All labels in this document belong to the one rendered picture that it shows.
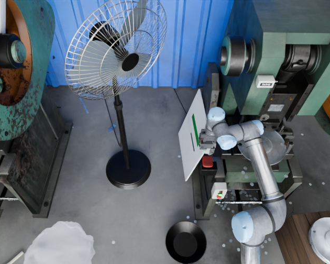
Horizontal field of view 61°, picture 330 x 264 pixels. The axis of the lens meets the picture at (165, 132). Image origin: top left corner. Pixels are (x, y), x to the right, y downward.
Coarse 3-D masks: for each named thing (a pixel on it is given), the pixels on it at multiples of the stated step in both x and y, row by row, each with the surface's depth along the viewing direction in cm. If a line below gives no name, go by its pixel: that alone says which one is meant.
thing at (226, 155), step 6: (228, 120) 189; (234, 120) 189; (282, 120) 190; (288, 138) 182; (240, 144) 178; (222, 150) 175; (228, 150) 175; (234, 150) 175; (222, 156) 175; (228, 156) 175; (234, 156) 176; (240, 156) 176; (288, 156) 176
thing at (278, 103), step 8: (280, 88) 143; (288, 88) 143; (272, 96) 142; (280, 96) 142; (288, 96) 142; (272, 104) 146; (280, 104) 147; (288, 104) 147; (264, 112) 152; (272, 112) 152; (280, 112) 152; (264, 120) 155; (272, 120) 155; (280, 120) 158; (264, 128) 156; (272, 128) 158
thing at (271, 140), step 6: (264, 132) 174; (270, 132) 175; (276, 132) 174; (264, 138) 171; (270, 138) 172; (276, 138) 172; (282, 138) 171; (264, 144) 168; (270, 144) 169; (276, 144) 169; (240, 150) 166; (246, 150) 166; (270, 150) 166; (276, 150) 167; (282, 150) 167; (246, 156) 164; (270, 156) 164; (276, 156) 164; (282, 156) 164; (270, 162) 162; (276, 162) 162
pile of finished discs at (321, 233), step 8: (312, 224) 184; (320, 224) 181; (328, 224) 182; (312, 232) 178; (320, 232) 178; (328, 232) 178; (312, 240) 175; (320, 240) 175; (328, 240) 175; (312, 248) 176; (320, 248) 173; (328, 248) 173; (320, 256) 171; (328, 256) 170
